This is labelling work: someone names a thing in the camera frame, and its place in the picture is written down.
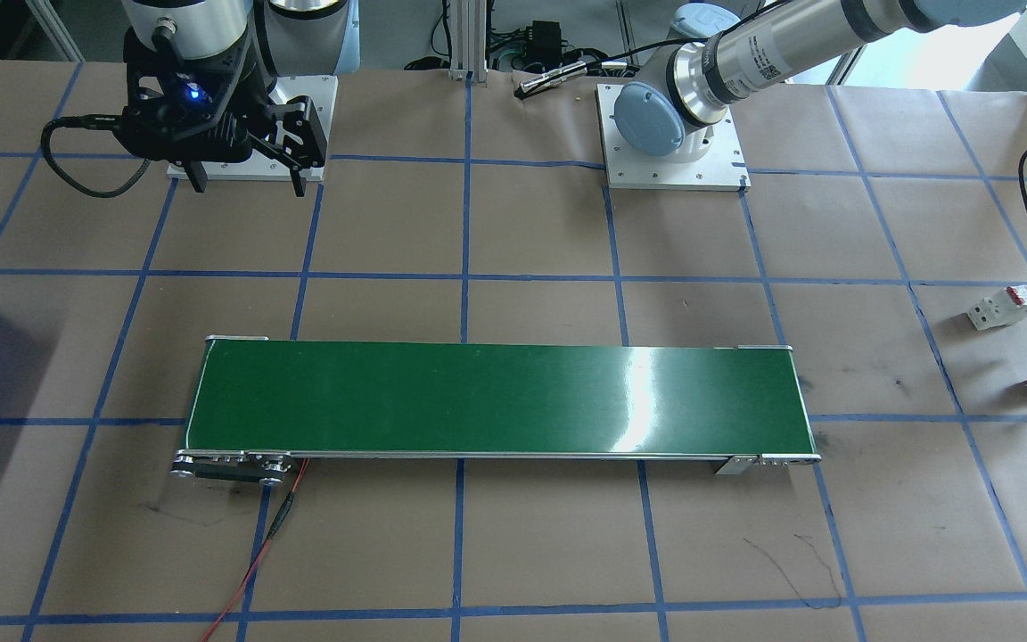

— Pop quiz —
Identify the metal bar frame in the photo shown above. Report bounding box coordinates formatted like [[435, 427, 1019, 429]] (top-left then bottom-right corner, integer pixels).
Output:
[[429, 0, 492, 84]]

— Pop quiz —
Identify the green belt conveyor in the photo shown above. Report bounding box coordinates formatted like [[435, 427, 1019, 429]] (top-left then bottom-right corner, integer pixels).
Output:
[[170, 334, 823, 488]]

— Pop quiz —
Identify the grey metal bar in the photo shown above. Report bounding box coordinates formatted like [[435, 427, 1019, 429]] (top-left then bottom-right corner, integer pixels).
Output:
[[26, 0, 85, 62]]

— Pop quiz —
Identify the red conveyor wire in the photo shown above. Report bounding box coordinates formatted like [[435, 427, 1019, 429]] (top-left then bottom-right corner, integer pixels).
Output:
[[200, 458, 310, 642]]

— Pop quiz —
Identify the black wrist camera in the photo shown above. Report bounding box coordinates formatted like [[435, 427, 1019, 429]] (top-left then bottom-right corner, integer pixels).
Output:
[[112, 109, 253, 169]]

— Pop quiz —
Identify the black power adapter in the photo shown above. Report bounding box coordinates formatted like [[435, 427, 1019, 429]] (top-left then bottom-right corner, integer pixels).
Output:
[[524, 21, 570, 60]]

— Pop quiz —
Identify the black cable bundle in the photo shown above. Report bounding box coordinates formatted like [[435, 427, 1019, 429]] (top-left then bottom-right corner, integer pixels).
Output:
[[489, 27, 650, 79]]

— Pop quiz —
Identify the white red circuit breaker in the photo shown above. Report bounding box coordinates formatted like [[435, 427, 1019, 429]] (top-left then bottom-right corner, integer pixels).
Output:
[[965, 284, 1027, 333]]

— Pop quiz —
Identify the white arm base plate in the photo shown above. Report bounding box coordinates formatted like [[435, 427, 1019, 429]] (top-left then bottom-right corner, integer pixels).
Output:
[[596, 83, 752, 193], [166, 75, 339, 184]]

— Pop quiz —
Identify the silver metal cylinder tool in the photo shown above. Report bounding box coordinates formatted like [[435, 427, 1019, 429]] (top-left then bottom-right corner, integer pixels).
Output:
[[516, 59, 589, 99]]

